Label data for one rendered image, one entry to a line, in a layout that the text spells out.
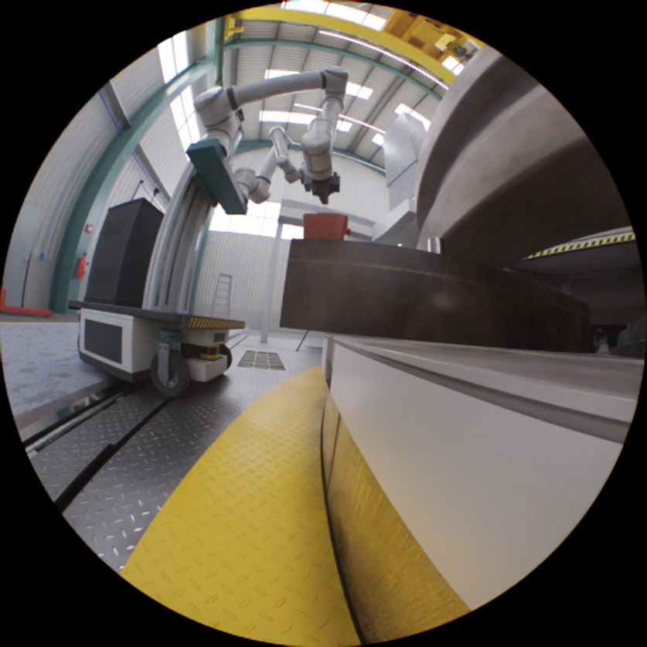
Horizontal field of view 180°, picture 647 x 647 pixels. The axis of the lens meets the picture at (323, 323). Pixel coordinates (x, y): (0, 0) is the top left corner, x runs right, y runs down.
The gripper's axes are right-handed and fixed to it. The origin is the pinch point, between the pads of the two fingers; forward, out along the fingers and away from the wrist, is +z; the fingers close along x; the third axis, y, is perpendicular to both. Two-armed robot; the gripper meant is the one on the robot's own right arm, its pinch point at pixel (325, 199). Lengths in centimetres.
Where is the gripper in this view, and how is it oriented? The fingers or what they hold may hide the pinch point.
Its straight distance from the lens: 90.7
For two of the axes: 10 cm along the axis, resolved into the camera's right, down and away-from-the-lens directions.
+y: 1.0, -9.9, 0.3
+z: 0.9, 0.4, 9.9
